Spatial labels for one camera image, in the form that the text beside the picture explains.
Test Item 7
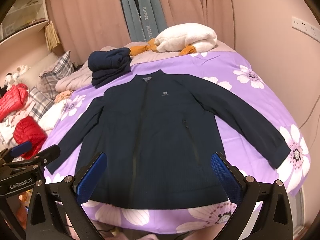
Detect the dark navy zip jacket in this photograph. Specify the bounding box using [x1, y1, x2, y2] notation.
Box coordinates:
[47, 71, 290, 210]

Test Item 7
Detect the folded navy clothes stack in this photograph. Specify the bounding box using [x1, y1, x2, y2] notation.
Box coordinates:
[87, 48, 132, 89]

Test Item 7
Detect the red puffer jacket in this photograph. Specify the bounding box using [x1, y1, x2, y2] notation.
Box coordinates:
[1, 83, 47, 159]

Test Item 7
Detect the plaid pillow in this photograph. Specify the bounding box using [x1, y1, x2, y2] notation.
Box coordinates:
[29, 50, 74, 122]

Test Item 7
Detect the white stuffed animal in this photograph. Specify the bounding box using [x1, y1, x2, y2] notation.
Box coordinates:
[4, 65, 30, 90]

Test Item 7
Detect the light pink folded blanket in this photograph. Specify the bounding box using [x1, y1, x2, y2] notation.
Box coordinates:
[55, 67, 92, 93]

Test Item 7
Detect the beige curtain tassel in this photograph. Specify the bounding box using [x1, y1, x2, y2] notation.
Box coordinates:
[44, 21, 61, 50]

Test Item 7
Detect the purple floral bed sheet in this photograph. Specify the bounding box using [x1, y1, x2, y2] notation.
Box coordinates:
[44, 51, 310, 234]

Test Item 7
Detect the pink curtain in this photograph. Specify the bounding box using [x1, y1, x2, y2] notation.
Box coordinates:
[46, 0, 235, 64]

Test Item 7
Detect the grey-blue lettered curtain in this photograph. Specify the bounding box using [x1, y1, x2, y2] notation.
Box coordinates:
[121, 0, 168, 42]

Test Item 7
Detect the white goose plush toy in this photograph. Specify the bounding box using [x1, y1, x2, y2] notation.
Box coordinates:
[130, 23, 217, 56]

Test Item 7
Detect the beige wall shelf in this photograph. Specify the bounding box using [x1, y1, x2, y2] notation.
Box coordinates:
[1, 0, 49, 43]

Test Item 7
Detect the white wall power strip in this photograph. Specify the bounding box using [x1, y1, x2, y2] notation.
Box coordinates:
[291, 16, 320, 42]

